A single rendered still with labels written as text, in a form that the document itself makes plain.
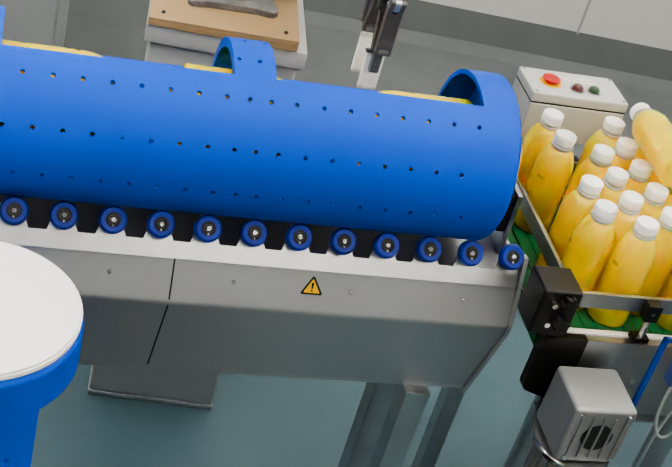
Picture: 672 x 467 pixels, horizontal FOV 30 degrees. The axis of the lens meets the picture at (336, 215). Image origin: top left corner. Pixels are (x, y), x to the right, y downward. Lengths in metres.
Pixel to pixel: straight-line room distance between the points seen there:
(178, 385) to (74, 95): 1.32
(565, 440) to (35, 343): 0.91
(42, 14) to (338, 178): 1.88
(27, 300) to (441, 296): 0.76
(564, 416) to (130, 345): 0.73
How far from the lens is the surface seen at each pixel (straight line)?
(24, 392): 1.62
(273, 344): 2.17
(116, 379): 3.04
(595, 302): 2.13
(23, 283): 1.72
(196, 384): 3.04
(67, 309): 1.69
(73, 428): 2.99
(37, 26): 3.69
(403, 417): 2.37
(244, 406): 3.12
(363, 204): 1.97
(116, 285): 2.02
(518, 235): 2.34
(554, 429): 2.14
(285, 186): 1.92
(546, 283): 2.06
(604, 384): 2.15
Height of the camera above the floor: 2.12
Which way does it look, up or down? 33 degrees down
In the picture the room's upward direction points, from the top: 16 degrees clockwise
